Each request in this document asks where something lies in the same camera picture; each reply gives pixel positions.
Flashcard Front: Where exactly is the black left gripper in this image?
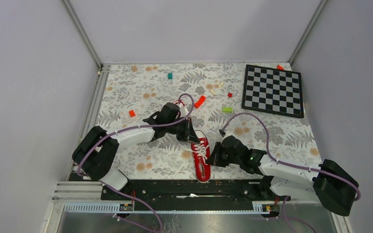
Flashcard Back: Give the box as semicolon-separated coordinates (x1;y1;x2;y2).
166;117;200;144

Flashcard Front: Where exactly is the black grey chessboard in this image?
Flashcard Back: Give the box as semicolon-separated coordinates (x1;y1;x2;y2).
241;65;305;118

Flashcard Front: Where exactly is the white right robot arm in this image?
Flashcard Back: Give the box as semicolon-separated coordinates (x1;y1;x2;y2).
206;135;359;216

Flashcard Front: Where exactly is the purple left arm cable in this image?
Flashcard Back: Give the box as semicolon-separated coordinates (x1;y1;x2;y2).
76;93;195;233

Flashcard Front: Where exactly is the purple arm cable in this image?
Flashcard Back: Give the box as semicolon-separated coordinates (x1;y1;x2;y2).
219;112;361;233
76;93;195;233

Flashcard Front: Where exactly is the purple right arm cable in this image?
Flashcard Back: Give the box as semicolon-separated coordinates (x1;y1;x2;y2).
219;112;361;233

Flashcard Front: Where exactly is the red canvas sneaker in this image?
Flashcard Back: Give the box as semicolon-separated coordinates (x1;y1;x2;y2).
191;130;211;183

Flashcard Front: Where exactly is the orange red curved block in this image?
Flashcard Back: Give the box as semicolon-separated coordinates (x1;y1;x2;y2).
194;95;206;109

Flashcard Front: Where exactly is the green rectangular block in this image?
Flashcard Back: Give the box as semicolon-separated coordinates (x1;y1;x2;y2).
222;107;234;113

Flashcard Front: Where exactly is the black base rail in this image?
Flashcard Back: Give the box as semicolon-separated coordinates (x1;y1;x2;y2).
101;179;292;212

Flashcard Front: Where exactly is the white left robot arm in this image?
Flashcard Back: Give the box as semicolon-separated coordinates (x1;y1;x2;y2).
72;102;200;200

